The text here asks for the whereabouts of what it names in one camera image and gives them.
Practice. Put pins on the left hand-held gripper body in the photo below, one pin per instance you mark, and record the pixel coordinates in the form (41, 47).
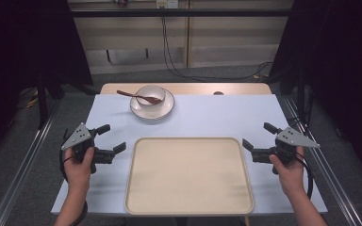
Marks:
(75, 137)

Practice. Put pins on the aluminium floor rail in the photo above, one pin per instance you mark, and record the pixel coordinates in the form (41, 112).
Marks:
(339, 188)
(18, 179)

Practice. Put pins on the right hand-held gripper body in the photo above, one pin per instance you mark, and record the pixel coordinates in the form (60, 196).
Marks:
(295, 138)

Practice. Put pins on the black curtain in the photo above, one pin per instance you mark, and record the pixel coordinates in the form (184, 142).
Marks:
(342, 47)
(19, 47)

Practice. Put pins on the small brown knob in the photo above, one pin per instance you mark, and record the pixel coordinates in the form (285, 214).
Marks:
(218, 93)

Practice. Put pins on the white table board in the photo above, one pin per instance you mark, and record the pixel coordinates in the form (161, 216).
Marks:
(207, 116)

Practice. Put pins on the person's right hand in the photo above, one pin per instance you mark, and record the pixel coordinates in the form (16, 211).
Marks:
(290, 175)

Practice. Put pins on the white plate with dark rim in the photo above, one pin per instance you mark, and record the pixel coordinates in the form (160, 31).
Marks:
(167, 109)

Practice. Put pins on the black horizontal frame bar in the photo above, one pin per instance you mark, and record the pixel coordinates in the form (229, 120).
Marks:
(201, 12)

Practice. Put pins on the brown wooden spoon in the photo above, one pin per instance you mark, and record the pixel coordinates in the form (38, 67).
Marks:
(153, 100)

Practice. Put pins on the black metal stand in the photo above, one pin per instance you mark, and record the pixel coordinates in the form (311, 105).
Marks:
(42, 106)

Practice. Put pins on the person's left hand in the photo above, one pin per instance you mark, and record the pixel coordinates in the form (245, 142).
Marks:
(78, 172)

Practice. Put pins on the white wall socket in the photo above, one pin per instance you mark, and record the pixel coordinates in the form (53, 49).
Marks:
(166, 3)

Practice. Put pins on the white bowl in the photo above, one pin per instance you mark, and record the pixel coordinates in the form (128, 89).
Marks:
(151, 91)

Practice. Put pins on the beige rectangular tray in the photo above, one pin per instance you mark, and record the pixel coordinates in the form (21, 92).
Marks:
(188, 175)

